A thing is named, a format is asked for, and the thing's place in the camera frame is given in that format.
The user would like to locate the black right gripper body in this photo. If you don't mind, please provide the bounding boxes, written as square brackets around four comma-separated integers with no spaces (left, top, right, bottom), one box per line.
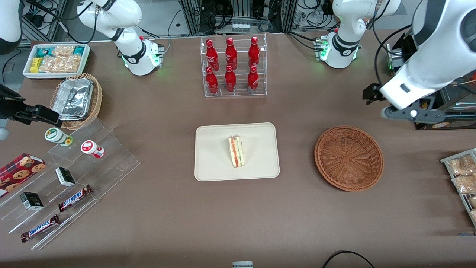
[0,85,28,120]

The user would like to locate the triangle sandwich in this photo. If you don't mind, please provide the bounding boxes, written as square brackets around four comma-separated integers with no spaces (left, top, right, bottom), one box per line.
[228,135,246,169]

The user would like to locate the light wicker basket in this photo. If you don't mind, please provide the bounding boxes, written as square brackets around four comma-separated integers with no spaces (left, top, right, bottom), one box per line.
[50,73,103,130]

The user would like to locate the brown wicker basket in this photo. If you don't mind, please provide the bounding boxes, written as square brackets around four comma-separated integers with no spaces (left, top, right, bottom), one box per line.
[314,125,384,192]

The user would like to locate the cream plastic tray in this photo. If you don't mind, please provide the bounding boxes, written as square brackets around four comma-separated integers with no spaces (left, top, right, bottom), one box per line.
[194,122,280,182]

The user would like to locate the green cap yogurt bottle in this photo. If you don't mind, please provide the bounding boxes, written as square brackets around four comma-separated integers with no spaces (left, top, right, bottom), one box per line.
[45,127,73,147]

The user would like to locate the stacked foil trays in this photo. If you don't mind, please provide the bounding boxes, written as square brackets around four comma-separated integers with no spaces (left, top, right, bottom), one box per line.
[52,78,94,121]

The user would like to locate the black food warmer machine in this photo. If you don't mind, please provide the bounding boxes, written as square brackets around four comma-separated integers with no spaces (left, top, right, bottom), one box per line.
[386,33,476,131]

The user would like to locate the large clear cracker bag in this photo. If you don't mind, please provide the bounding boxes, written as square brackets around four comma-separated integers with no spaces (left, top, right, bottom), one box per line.
[39,55,82,73]

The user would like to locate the red cap yogurt bottle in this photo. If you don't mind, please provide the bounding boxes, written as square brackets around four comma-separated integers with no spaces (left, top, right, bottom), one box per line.
[81,140,105,159]

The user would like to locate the red cookie box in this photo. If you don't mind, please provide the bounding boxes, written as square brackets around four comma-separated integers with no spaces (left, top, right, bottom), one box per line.
[0,153,46,198]

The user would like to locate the small black box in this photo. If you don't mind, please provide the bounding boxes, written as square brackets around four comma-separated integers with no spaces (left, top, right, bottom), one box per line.
[55,167,76,187]
[20,192,44,211]

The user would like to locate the clear bag of crackers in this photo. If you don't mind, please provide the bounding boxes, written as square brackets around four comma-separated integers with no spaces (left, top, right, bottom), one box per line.
[52,45,75,57]

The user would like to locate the white snack box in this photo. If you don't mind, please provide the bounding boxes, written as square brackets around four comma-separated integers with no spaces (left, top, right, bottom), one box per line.
[22,43,91,80]

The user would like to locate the clear acrylic step display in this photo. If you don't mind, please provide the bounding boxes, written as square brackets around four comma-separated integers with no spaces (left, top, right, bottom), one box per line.
[0,117,141,251]

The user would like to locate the snickers bar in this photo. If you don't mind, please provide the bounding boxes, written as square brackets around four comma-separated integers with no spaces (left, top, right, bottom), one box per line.
[20,214,61,243]
[58,185,93,213]

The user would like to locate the red cola bottle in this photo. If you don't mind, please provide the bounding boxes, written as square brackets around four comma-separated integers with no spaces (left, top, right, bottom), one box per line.
[247,65,259,92]
[225,38,238,70]
[225,65,237,93]
[205,66,219,95]
[248,36,260,68]
[206,39,220,71]

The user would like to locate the clear acrylic bottle rack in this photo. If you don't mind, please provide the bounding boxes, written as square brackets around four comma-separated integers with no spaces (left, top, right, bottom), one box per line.
[200,33,267,98]

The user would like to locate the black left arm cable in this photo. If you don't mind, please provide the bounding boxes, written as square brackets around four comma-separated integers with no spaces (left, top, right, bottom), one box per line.
[371,0,424,87]

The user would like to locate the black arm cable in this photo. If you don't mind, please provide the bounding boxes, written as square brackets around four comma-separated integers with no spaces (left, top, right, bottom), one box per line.
[26,0,98,44]
[371,0,424,87]

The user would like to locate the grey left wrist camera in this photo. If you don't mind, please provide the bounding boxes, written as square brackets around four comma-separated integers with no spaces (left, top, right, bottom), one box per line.
[380,98,446,124]

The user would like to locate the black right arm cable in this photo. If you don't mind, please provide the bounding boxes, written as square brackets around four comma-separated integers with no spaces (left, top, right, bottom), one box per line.
[26,0,98,44]

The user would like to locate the grey wire rack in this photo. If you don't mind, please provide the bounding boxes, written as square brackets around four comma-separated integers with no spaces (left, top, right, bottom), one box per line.
[440,148,476,227]

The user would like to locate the black floor cable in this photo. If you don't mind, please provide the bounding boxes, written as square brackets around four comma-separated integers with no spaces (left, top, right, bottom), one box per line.
[322,251,376,268]

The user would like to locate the aluminium frame rack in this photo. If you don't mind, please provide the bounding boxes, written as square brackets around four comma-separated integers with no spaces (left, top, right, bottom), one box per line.
[178,0,298,36]

